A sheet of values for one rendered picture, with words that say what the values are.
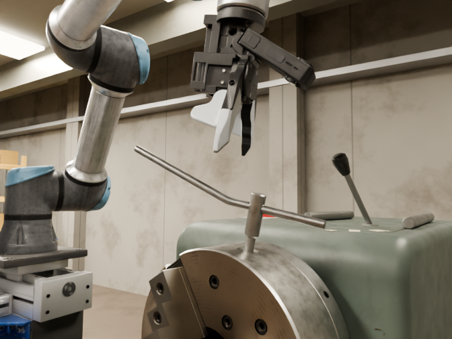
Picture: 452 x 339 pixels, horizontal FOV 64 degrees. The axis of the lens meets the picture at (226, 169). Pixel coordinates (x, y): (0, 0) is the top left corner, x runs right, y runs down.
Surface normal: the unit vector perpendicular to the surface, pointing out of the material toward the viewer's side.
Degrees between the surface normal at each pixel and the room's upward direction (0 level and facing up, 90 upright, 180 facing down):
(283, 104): 90
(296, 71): 95
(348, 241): 35
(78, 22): 155
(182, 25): 90
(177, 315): 58
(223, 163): 90
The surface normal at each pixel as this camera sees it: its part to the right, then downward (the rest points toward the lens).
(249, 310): -0.65, -0.07
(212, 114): -0.16, -0.53
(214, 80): -0.29, 0.00
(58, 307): 0.84, -0.04
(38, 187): 0.65, -0.09
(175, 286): 0.66, -0.56
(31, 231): 0.58, -0.36
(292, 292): 0.55, -0.72
